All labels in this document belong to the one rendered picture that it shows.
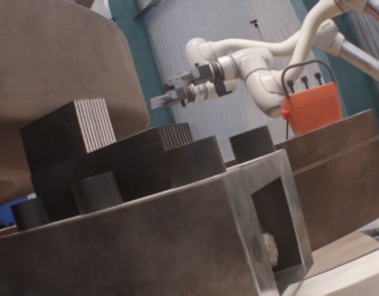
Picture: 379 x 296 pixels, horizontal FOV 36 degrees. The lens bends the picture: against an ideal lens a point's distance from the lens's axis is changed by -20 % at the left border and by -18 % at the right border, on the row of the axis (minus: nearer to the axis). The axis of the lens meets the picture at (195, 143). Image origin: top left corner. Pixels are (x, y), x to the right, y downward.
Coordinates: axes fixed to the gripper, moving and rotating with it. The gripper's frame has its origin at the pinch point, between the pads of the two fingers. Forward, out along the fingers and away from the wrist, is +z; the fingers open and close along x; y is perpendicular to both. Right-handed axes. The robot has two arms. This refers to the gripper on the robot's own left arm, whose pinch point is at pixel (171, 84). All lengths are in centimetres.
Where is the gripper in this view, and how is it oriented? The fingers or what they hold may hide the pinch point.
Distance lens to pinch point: 235.4
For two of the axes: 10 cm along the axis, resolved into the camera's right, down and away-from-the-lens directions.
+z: -9.4, 3.0, -1.8
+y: -3.1, -9.5, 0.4
